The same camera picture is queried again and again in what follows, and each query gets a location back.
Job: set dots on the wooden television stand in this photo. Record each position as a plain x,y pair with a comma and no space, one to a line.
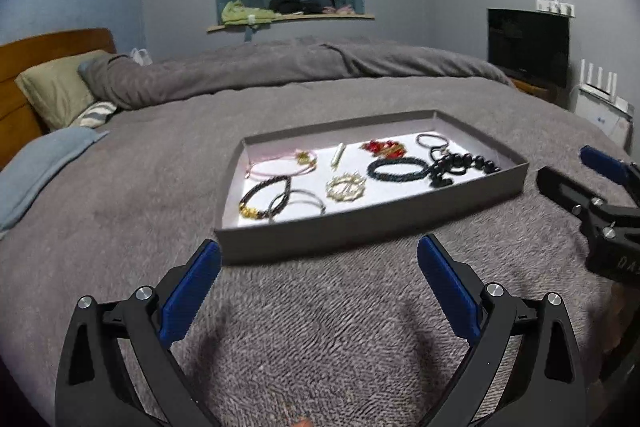
537,91

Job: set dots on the white wall sockets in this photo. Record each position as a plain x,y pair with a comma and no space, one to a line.
555,7

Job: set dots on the green cloth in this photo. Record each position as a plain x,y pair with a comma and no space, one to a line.
245,13

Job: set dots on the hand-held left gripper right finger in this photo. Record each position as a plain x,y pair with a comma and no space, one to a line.
450,292

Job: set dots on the light blue towel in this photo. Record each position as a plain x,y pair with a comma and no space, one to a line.
40,167

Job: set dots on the white router with antennas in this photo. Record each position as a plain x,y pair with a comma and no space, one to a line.
602,94

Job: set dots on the black bag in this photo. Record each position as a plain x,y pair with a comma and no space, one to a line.
295,5

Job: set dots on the silver bangle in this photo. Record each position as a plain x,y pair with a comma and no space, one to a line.
310,194

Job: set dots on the grey jewelry tray box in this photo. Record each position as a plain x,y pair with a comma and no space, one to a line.
400,194

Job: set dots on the grey striped pillow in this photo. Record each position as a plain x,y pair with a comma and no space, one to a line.
97,113

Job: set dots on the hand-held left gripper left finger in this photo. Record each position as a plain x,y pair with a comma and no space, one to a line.
192,292

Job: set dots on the folded grey duvet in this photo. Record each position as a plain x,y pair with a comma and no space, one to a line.
275,67

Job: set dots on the wooden headboard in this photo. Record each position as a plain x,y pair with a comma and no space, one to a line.
30,52

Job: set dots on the grey bed blanket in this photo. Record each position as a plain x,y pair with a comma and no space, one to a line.
125,207

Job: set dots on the white plastic bag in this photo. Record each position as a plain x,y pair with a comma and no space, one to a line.
141,57

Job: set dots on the pink cloth item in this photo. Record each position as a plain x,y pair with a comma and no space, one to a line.
340,10

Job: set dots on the olive green pillow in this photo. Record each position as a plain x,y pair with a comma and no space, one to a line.
55,87

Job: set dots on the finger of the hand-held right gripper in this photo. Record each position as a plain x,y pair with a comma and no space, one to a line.
602,159
565,189

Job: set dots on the black television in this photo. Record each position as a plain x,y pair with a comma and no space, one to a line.
527,44

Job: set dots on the gold hair pin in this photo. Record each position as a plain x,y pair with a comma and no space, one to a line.
337,155

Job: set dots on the white cardboard box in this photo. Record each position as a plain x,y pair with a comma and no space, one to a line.
600,122

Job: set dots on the wooden window sill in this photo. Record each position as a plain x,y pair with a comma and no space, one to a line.
300,21

